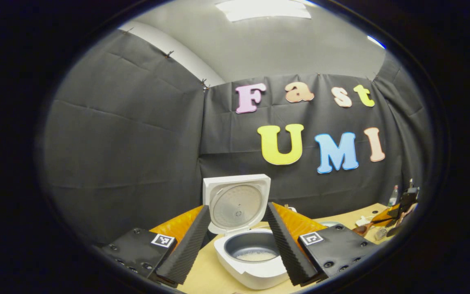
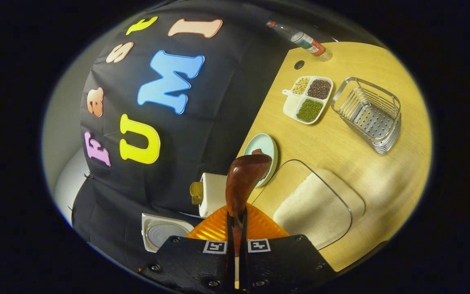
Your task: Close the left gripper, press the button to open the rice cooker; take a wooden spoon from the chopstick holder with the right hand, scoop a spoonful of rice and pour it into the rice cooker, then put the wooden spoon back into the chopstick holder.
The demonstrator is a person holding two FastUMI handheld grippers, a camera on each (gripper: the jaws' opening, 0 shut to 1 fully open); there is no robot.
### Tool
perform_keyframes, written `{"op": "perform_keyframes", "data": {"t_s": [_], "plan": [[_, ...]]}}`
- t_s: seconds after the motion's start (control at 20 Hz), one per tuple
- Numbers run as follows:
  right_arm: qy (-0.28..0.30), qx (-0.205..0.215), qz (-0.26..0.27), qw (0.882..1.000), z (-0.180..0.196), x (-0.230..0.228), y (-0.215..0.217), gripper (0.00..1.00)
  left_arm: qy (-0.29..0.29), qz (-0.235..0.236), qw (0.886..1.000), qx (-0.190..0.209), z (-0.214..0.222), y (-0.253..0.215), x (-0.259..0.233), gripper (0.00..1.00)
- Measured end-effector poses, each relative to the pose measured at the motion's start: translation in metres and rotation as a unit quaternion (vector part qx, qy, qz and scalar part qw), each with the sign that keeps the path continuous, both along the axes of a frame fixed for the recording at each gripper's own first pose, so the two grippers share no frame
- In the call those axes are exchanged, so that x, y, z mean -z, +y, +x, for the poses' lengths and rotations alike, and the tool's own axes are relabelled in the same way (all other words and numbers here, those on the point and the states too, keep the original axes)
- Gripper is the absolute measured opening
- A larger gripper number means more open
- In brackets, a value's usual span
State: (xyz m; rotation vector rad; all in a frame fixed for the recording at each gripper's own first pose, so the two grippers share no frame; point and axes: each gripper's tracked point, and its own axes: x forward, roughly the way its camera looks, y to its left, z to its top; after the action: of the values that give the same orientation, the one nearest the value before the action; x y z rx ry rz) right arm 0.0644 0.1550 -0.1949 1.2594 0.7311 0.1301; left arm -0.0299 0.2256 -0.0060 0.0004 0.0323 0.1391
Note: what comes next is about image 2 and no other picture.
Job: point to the black backdrop cloth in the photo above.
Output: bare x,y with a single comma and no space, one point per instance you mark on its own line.
218,114

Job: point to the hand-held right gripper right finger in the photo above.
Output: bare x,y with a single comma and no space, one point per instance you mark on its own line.
276,261

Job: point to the dark wooden spoon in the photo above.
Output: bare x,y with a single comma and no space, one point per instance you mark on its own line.
245,175

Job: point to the white rice cooker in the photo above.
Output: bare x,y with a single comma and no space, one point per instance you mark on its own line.
163,232

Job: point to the pale green plate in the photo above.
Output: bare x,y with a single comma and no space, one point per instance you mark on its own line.
261,143

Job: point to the white toaster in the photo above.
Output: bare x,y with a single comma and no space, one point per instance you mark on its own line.
214,196

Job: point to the clear bottle with red label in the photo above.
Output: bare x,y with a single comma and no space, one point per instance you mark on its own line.
304,40

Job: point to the brown food piece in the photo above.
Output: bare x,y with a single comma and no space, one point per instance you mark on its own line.
256,152

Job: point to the dark red beans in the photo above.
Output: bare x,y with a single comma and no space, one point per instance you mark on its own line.
319,89

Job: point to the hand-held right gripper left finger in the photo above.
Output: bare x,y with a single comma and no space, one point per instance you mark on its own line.
198,265

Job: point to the yellow soybeans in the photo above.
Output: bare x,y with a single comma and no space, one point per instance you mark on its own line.
301,85

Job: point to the white divided dish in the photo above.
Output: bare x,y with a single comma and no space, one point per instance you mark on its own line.
292,108

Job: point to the brown bread slice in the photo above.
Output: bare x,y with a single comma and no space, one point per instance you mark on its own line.
196,192

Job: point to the clear glass rice container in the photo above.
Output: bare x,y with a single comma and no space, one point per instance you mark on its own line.
284,183

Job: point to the green mung beans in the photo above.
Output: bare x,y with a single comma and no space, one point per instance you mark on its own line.
309,110

